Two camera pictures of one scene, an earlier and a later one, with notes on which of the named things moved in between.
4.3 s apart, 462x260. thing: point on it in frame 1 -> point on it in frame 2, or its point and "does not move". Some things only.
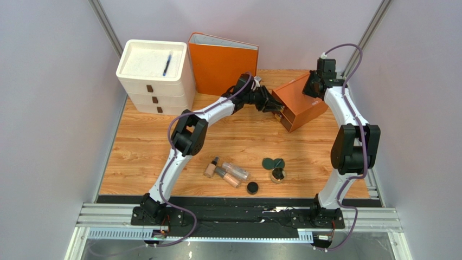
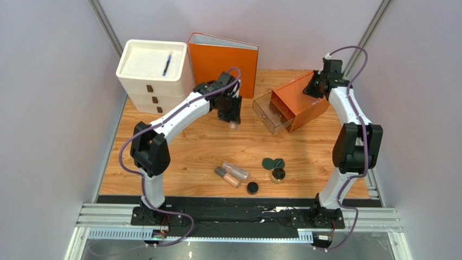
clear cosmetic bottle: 228,177 does not move
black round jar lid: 252,188 does not move
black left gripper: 267,107 -> 236,115
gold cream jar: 278,175 does not move
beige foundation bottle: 211,167 -> 233,125
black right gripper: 310,86 does not move
